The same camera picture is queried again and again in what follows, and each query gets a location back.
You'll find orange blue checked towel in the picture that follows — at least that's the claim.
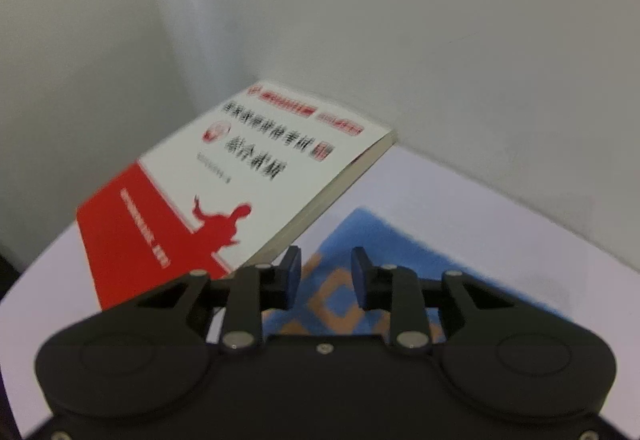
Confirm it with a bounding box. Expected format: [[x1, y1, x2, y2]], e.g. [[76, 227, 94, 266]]
[[260, 206, 576, 346]]

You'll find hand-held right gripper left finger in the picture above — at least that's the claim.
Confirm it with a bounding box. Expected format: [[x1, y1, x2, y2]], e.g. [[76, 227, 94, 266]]
[[100, 245, 302, 354]]

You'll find red and white book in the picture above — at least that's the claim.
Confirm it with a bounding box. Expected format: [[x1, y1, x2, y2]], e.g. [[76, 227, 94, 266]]
[[76, 80, 398, 313]]

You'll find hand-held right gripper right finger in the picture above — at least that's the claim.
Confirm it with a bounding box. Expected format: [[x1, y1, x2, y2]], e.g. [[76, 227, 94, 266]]
[[351, 246, 551, 352]]

